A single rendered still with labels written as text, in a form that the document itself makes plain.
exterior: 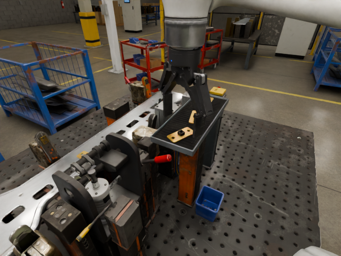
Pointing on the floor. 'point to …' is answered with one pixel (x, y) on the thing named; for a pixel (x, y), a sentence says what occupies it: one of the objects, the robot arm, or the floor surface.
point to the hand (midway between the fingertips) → (181, 121)
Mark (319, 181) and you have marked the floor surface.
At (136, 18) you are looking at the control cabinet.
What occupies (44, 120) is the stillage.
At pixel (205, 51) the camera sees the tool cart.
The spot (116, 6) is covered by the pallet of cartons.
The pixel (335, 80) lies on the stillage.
